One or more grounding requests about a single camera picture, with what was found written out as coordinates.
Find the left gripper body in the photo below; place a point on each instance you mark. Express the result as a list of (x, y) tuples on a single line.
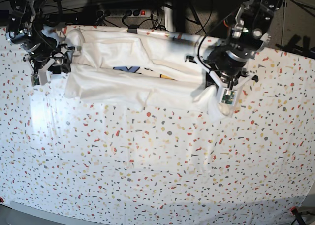
[(229, 63)]

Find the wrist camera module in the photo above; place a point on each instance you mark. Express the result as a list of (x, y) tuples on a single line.
[(227, 96), (35, 81)]

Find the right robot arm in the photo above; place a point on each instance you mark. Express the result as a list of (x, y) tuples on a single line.
[(27, 21)]

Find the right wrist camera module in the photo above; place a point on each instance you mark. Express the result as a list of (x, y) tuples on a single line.
[(35, 81)]

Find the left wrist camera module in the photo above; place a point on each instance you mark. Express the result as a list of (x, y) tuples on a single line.
[(227, 96)]

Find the black table clamp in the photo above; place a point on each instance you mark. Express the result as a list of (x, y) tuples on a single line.
[(132, 29)]

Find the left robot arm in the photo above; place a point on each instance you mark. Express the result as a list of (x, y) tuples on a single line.
[(248, 33)]

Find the red clamp right corner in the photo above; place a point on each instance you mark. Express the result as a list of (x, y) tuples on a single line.
[(294, 211)]

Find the white printed T-shirt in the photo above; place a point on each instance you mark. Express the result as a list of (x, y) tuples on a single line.
[(140, 71)]

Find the black camera stand pole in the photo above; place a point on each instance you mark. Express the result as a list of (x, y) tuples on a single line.
[(179, 14)]

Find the white power strip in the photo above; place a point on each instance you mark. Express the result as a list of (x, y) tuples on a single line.
[(120, 13)]

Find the terrazzo pattern tablecloth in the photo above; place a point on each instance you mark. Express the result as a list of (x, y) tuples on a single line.
[(122, 166)]

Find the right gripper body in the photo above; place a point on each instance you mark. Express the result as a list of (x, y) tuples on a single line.
[(40, 52)]

